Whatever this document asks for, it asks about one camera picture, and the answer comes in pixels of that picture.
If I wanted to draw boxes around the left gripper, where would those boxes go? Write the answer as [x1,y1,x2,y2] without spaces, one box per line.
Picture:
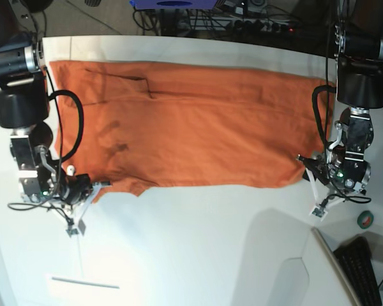
[295,154,342,211]

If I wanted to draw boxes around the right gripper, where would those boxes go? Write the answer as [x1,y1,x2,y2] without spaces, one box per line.
[49,174,112,226]

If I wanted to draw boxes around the orange t-shirt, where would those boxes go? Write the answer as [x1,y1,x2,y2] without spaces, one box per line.
[50,61,323,196]

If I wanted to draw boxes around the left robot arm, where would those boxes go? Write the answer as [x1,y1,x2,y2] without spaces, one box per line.
[297,1,383,218]

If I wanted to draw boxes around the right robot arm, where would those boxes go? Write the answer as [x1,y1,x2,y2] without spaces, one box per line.
[0,1,107,235]

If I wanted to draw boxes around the green tape roll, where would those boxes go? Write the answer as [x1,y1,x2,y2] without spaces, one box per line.
[357,210,374,230]

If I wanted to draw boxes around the black keyboard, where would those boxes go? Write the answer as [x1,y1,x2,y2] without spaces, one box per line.
[333,236,382,306]

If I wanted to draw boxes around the white table slot plate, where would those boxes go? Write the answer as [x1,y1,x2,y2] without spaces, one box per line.
[46,274,124,305]

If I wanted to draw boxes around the blue box with oval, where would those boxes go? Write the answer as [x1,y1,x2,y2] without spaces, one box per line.
[130,0,217,10]

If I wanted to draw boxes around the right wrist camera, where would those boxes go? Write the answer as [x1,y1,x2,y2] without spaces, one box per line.
[66,219,86,237]

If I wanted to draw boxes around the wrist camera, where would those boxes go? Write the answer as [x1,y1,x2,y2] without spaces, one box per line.
[310,206,328,221]
[66,219,86,237]

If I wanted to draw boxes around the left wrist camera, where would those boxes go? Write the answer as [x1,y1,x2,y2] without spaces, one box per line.
[310,206,328,221]

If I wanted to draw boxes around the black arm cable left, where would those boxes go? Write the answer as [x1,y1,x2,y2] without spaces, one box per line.
[312,83,338,150]

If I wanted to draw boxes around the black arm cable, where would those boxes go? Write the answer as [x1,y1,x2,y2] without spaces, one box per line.
[47,89,85,163]
[312,83,338,150]

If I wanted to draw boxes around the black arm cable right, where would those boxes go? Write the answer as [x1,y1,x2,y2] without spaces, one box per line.
[47,89,85,163]

